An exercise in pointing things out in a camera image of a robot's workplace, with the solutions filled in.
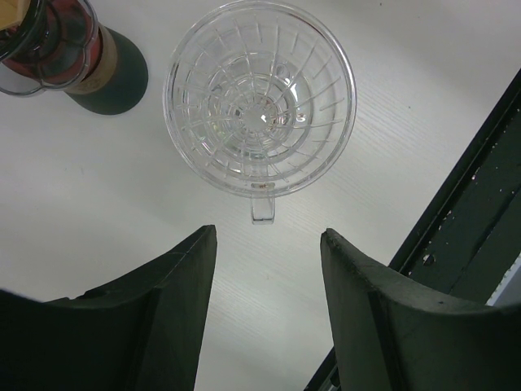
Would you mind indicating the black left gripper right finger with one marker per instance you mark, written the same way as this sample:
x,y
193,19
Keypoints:
x,y
392,333

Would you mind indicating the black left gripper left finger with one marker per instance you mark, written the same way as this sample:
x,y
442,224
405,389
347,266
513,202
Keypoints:
x,y
142,331

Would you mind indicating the brown paper coffee filter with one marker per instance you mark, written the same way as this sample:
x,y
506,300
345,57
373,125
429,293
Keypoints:
x,y
12,13

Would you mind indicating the grey cable duct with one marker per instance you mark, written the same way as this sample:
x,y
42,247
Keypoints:
x,y
508,291

